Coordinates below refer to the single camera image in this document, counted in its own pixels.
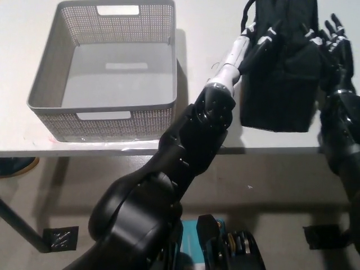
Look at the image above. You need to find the white and black left hand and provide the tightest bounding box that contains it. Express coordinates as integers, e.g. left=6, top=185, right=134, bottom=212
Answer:
left=206, top=21, right=282, bottom=96

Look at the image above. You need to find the black and teal robot body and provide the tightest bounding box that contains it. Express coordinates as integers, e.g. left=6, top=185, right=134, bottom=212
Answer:
left=163, top=214, right=267, bottom=270

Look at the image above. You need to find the grey perforated plastic basket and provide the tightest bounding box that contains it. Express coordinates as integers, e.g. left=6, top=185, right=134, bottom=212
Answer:
left=26, top=0, right=178, bottom=143

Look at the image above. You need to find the dark shoe with tan sole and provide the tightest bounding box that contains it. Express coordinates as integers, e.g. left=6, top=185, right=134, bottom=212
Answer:
left=0, top=156, right=40, bottom=179

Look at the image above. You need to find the black metal table leg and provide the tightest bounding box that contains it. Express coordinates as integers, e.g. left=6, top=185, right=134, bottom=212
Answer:
left=0, top=196, right=50, bottom=253

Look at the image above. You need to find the black and white right hand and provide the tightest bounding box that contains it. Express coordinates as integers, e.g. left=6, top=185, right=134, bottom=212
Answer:
left=301, top=12, right=356, bottom=95

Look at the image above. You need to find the dark green lunch bag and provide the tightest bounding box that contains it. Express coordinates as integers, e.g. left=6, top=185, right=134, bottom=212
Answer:
left=240, top=0, right=325, bottom=133

